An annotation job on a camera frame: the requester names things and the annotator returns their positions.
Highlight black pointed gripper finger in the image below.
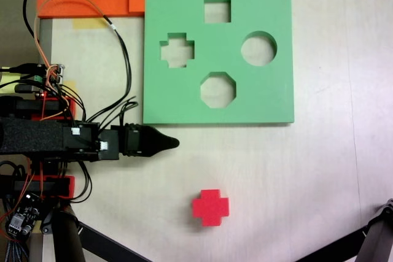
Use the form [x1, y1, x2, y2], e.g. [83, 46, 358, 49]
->
[139, 125, 181, 158]

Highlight red cross columnar block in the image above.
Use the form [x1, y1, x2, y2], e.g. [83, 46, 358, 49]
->
[192, 188, 230, 228]

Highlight red and black clamp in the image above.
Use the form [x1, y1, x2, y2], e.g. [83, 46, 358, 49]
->
[29, 175, 76, 199]
[30, 96, 77, 121]

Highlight circuit board with green connector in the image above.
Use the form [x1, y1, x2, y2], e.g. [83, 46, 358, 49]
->
[33, 63, 67, 94]

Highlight green shape sorting board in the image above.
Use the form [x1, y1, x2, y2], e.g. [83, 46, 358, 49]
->
[142, 0, 295, 127]

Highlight black tripod leg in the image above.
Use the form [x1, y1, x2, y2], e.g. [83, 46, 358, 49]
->
[293, 197, 393, 262]
[41, 203, 151, 262]

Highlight wide yellow tape piece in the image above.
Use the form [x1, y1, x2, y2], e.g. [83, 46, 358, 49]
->
[72, 18, 107, 29]

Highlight black circuit board with capacitors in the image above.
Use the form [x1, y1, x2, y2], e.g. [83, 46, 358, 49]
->
[5, 193, 42, 241]

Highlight yellow sticky note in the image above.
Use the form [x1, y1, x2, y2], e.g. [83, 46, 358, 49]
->
[0, 71, 22, 93]

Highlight black motor wire bundle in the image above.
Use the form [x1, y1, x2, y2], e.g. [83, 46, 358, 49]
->
[87, 96, 139, 131]

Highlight black looped base wires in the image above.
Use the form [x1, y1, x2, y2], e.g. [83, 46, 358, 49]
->
[69, 160, 93, 204]

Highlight black USB cable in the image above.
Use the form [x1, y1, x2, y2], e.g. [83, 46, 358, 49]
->
[0, 63, 39, 75]

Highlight long orange wire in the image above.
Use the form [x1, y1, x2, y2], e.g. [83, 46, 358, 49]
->
[33, 0, 108, 79]

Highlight braided cable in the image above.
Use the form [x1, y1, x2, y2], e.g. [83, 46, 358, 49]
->
[0, 239, 30, 262]

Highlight thick black cable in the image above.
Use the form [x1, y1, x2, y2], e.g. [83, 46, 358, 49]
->
[23, 0, 36, 39]

